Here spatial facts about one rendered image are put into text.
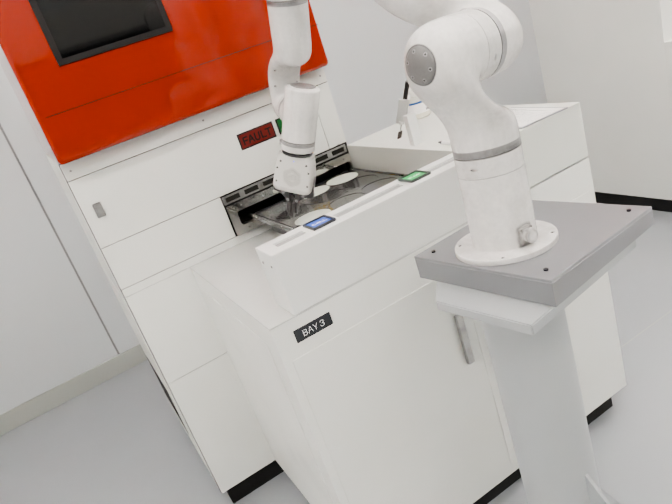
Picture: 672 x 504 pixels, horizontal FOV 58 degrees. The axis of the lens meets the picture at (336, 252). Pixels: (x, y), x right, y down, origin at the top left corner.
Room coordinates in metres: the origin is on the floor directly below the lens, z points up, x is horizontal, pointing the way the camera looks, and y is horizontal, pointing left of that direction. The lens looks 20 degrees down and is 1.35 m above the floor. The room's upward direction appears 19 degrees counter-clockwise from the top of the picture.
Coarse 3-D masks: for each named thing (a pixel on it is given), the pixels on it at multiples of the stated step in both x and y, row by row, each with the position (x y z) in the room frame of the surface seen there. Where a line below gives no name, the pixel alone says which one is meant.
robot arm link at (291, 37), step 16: (304, 0) 1.39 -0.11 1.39; (272, 16) 1.40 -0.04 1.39; (288, 16) 1.38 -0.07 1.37; (304, 16) 1.40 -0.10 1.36; (272, 32) 1.41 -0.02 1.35; (288, 32) 1.39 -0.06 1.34; (304, 32) 1.40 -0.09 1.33; (288, 48) 1.40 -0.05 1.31; (304, 48) 1.40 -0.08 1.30; (272, 64) 1.47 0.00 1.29; (288, 64) 1.42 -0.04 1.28; (272, 80) 1.52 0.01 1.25; (288, 80) 1.53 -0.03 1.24; (272, 96) 1.54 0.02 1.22
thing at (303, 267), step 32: (448, 160) 1.39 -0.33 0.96; (384, 192) 1.31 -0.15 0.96; (416, 192) 1.27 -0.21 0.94; (448, 192) 1.30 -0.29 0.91; (352, 224) 1.20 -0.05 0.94; (384, 224) 1.23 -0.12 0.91; (416, 224) 1.26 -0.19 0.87; (448, 224) 1.29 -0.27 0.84; (288, 256) 1.14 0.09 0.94; (320, 256) 1.17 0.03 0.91; (352, 256) 1.20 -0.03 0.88; (384, 256) 1.22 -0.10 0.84; (288, 288) 1.13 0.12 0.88; (320, 288) 1.16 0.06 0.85
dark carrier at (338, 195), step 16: (336, 176) 1.83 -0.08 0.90; (368, 176) 1.71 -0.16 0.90; (384, 176) 1.65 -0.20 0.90; (400, 176) 1.59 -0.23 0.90; (336, 192) 1.65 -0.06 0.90; (352, 192) 1.60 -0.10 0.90; (368, 192) 1.54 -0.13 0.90; (272, 208) 1.72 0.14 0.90; (304, 208) 1.60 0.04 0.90; (320, 208) 1.55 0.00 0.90; (336, 208) 1.50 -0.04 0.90; (288, 224) 1.50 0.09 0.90
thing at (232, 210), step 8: (336, 160) 1.89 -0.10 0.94; (344, 160) 1.90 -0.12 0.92; (320, 168) 1.86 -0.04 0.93; (328, 168) 1.87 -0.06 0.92; (264, 192) 1.79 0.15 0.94; (272, 192) 1.80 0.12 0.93; (240, 200) 1.76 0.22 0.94; (248, 200) 1.76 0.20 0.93; (256, 200) 1.77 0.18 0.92; (232, 208) 1.74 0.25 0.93; (240, 208) 1.75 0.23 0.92; (232, 216) 1.74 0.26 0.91; (232, 224) 1.74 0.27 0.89; (240, 224) 1.75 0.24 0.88; (248, 224) 1.75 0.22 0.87; (256, 224) 1.76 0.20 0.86; (240, 232) 1.74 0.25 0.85
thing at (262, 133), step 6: (264, 126) 1.82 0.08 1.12; (270, 126) 1.83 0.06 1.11; (252, 132) 1.81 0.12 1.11; (258, 132) 1.81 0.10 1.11; (264, 132) 1.82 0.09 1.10; (270, 132) 1.83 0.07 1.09; (240, 138) 1.79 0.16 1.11; (246, 138) 1.80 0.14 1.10; (252, 138) 1.80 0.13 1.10; (258, 138) 1.81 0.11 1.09; (264, 138) 1.82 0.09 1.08; (246, 144) 1.80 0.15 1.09; (252, 144) 1.80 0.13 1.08
